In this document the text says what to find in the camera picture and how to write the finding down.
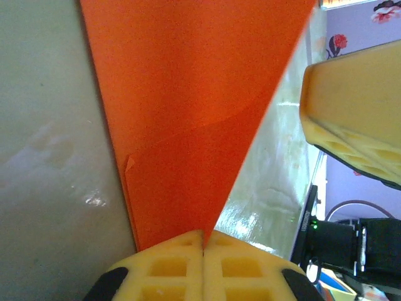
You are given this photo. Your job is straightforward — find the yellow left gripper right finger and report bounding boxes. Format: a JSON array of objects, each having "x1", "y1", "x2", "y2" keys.
[{"x1": 203, "y1": 230, "x2": 323, "y2": 301}]

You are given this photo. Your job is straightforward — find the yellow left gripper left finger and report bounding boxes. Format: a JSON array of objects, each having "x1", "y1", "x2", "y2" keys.
[{"x1": 83, "y1": 230, "x2": 204, "y2": 301}]

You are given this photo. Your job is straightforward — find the orange paper sheet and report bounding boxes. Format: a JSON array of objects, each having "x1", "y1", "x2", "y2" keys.
[{"x1": 78, "y1": 0, "x2": 317, "y2": 253}]

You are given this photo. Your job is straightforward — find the blue yellow printed box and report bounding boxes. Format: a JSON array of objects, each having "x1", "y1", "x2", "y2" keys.
[{"x1": 316, "y1": 269, "x2": 358, "y2": 301}]

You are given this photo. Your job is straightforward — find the grey sleeved right arm cable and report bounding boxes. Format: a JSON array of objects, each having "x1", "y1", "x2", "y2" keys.
[{"x1": 325, "y1": 199, "x2": 394, "y2": 222}]

